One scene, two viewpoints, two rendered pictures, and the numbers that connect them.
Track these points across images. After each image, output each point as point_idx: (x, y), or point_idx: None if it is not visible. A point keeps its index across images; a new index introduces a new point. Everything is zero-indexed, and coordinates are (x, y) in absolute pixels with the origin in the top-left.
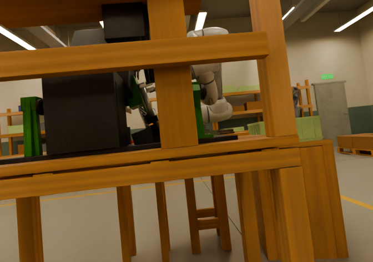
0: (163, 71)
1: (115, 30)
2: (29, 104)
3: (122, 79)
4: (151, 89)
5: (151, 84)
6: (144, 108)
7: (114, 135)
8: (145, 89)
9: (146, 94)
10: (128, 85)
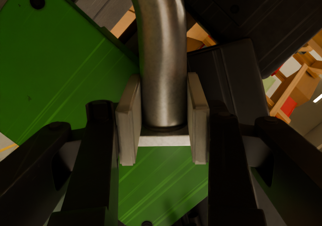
0: None
1: None
2: None
3: (274, 61)
4: (135, 107)
5: (204, 104)
6: None
7: None
8: (168, 75)
9: None
10: (247, 41)
